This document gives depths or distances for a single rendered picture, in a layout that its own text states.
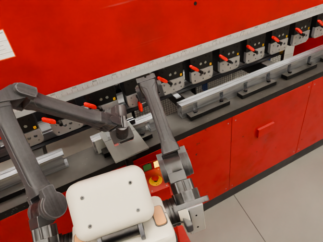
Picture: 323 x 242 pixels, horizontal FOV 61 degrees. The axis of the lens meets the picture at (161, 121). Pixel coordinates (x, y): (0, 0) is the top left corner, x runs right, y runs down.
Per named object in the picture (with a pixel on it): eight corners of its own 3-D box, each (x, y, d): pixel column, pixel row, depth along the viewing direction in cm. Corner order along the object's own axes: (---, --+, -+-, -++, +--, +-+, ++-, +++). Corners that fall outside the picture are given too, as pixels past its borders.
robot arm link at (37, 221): (31, 236, 80) (40, 233, 77) (25, 201, 83) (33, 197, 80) (59, 227, 87) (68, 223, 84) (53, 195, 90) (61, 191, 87)
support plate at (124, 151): (115, 163, 131) (115, 162, 130) (99, 134, 151) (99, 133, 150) (149, 148, 137) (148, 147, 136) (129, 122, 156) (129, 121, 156)
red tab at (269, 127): (257, 138, 197) (258, 130, 193) (255, 136, 199) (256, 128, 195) (273, 130, 202) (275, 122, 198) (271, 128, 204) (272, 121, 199)
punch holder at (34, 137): (13, 153, 129) (-4, 126, 120) (12, 143, 136) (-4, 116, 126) (45, 141, 134) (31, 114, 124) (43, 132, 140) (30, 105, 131)
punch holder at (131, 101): (129, 109, 148) (123, 82, 138) (123, 102, 154) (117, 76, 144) (154, 99, 153) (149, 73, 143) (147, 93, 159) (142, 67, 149)
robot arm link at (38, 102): (1, 108, 91) (14, 93, 85) (3, 94, 94) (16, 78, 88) (106, 135, 121) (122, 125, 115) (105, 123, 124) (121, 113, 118)
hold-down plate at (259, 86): (242, 99, 182) (242, 95, 180) (236, 96, 186) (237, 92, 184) (276, 85, 191) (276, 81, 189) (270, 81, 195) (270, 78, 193)
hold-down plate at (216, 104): (191, 121, 169) (191, 117, 167) (186, 117, 173) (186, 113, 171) (229, 104, 178) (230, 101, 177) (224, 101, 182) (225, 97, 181)
